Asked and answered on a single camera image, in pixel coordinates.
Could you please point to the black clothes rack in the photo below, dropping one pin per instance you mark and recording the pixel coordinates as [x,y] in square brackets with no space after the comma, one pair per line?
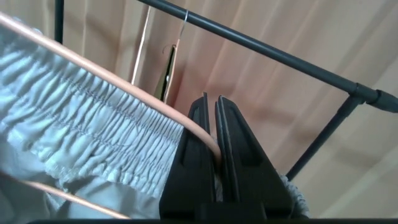
[280,56]

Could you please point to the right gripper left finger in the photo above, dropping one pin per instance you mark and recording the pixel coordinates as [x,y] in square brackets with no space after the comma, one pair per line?
[186,186]

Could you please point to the pale grey shorts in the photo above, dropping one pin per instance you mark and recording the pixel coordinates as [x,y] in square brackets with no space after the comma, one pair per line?
[77,109]

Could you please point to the beige curtain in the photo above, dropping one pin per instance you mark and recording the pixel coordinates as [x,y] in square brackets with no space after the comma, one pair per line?
[280,124]

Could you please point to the pink clothes hanger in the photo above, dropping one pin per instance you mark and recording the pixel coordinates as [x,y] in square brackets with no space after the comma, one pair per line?
[93,70]
[173,68]

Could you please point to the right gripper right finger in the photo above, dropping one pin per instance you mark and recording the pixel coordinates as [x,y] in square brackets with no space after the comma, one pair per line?
[255,183]

